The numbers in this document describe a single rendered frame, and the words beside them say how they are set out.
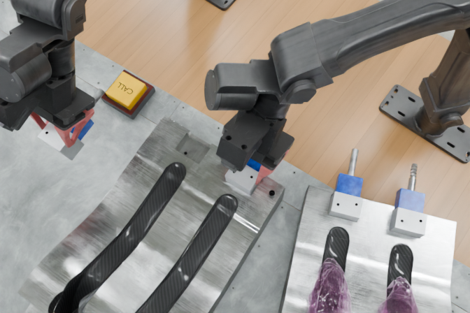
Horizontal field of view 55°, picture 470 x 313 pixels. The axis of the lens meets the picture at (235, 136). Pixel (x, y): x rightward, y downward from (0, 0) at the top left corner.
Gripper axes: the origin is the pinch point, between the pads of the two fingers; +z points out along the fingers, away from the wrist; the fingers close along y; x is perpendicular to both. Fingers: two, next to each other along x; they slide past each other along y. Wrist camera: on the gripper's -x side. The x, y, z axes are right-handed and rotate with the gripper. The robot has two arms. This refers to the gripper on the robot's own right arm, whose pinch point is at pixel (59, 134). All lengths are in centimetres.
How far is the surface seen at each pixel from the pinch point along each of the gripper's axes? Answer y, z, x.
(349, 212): 48, -1, 18
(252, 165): 29.7, -2.3, 14.7
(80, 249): 13.8, 9.6, -9.6
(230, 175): 27.7, -1.6, 10.6
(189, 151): 17.8, 2.7, 14.1
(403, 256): 59, 2, 18
